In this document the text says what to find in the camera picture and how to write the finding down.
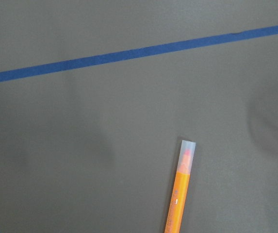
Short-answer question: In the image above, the orange marker pen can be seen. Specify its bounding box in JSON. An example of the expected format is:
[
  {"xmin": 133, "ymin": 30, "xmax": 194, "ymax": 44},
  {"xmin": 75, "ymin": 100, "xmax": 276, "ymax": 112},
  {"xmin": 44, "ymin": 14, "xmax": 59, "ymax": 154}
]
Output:
[{"xmin": 164, "ymin": 140, "xmax": 196, "ymax": 233}]

